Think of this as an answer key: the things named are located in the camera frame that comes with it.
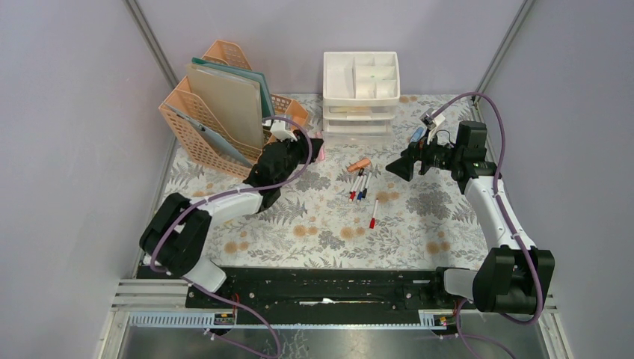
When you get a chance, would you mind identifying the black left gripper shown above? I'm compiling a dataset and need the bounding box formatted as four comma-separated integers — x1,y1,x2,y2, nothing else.
275,130,324,188

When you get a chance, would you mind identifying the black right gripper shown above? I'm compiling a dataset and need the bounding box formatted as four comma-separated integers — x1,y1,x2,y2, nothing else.
385,128,462,182

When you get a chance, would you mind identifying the pink highlighter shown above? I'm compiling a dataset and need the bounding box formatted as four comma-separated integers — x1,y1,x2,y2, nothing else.
310,131,325,162

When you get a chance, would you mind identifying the white plastic drawer unit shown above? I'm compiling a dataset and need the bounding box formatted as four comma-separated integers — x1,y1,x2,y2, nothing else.
322,52,401,145

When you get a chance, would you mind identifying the teal file folder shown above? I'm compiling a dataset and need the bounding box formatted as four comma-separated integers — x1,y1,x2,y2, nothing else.
191,57,275,117

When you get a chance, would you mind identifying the beige file folder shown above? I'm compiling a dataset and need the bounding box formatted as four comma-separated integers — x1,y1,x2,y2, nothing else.
185,64,264,149

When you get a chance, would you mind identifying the light blue clipboard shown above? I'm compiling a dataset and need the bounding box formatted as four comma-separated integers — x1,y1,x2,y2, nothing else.
163,102,252,168

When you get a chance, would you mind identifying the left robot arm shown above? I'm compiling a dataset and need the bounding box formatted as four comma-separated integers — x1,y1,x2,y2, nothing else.
139,131,324,307

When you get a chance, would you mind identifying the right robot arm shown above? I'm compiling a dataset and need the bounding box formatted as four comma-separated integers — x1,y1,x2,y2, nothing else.
386,121,555,316

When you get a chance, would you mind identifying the orange highlighter centre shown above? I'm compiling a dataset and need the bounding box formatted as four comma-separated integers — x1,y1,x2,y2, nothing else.
347,158,372,173

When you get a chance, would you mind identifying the black cap whiteboard marker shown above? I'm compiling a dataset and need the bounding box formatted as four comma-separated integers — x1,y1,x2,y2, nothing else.
350,168,364,194

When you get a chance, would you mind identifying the blue cap whiteboard marker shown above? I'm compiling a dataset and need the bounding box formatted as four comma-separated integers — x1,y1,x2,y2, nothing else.
355,174,369,203

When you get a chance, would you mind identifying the red cap whiteboard marker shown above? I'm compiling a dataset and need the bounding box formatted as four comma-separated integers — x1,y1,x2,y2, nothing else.
349,175,363,202

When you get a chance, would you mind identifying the floral patterned table mat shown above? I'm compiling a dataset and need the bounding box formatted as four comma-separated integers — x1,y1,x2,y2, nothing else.
144,93,516,272

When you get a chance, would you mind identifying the orange plastic file organizer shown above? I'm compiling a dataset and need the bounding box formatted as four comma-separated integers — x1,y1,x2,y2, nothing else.
158,40,311,179

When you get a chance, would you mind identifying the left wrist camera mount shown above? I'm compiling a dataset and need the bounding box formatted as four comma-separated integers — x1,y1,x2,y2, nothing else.
270,119,297,141

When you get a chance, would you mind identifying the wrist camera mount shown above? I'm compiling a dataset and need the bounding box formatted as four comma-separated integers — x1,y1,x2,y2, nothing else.
419,108,446,144
270,119,297,141

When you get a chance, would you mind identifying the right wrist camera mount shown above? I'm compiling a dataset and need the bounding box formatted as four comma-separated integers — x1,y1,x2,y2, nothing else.
419,108,446,144

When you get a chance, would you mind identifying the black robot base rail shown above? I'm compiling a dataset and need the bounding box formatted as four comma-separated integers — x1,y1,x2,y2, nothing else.
136,266,479,327

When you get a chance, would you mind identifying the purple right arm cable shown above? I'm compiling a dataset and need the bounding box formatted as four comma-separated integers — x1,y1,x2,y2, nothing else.
425,92,545,359

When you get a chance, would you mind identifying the right aluminium frame post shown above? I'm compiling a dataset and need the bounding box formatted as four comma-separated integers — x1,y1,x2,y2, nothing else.
476,0,536,93

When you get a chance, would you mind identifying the aluminium frame post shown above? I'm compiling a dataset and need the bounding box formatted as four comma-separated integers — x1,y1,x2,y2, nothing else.
476,0,536,93
123,0,179,88

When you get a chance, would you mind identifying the left aluminium frame post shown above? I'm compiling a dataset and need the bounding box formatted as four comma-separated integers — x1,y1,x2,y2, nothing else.
123,0,179,88

